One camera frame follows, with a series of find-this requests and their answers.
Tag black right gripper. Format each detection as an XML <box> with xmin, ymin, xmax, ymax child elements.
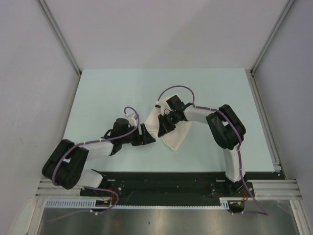
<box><xmin>158</xmin><ymin>111</ymin><xmax>179</xmax><ymax>137</ymax></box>

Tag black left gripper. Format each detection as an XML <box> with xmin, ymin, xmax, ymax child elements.
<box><xmin>120</xmin><ymin>123</ymin><xmax>155</xmax><ymax>146</ymax></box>

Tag white cloth napkin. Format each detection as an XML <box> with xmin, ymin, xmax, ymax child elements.
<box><xmin>144</xmin><ymin>95</ymin><xmax>192</xmax><ymax>151</ymax></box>

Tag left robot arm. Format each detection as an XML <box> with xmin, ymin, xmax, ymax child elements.
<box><xmin>42</xmin><ymin>118</ymin><xmax>156</xmax><ymax>196</ymax></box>

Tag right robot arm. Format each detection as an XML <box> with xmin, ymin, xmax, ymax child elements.
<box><xmin>157</xmin><ymin>95</ymin><xmax>252</xmax><ymax>196</ymax></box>

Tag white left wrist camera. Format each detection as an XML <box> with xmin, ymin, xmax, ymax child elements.
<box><xmin>125</xmin><ymin>113</ymin><xmax>140</xmax><ymax>127</ymax></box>

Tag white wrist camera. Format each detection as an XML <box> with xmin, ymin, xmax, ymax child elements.
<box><xmin>125</xmin><ymin>113</ymin><xmax>140</xmax><ymax>127</ymax></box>
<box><xmin>155</xmin><ymin>101</ymin><xmax>162</xmax><ymax>109</ymax></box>

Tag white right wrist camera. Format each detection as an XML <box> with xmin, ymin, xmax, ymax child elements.
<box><xmin>155</xmin><ymin>101</ymin><xmax>162</xmax><ymax>109</ymax></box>

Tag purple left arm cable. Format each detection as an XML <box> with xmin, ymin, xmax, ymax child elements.
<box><xmin>47</xmin><ymin>106</ymin><xmax>140</xmax><ymax>222</ymax></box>

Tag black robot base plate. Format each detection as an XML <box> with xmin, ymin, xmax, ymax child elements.
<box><xmin>80</xmin><ymin>170</ymin><xmax>286</xmax><ymax>209</ymax></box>

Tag right aluminium frame post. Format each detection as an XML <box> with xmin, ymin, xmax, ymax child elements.
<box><xmin>251</xmin><ymin>0</ymin><xmax>296</xmax><ymax>74</ymax></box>

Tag aluminium frame post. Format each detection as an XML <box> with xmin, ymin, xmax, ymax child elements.
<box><xmin>36</xmin><ymin>0</ymin><xmax>82</xmax><ymax>75</ymax></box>
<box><xmin>251</xmin><ymin>0</ymin><xmax>296</xmax><ymax>74</ymax></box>

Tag grey slotted cable duct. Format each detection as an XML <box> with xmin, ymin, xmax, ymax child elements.
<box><xmin>45</xmin><ymin>197</ymin><xmax>230</xmax><ymax>209</ymax></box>

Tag aluminium right side rail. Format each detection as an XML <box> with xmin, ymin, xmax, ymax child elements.
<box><xmin>246</xmin><ymin>70</ymin><xmax>284</xmax><ymax>172</ymax></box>

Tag left aluminium frame post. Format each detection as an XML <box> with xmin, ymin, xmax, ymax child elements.
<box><xmin>36</xmin><ymin>0</ymin><xmax>82</xmax><ymax>75</ymax></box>

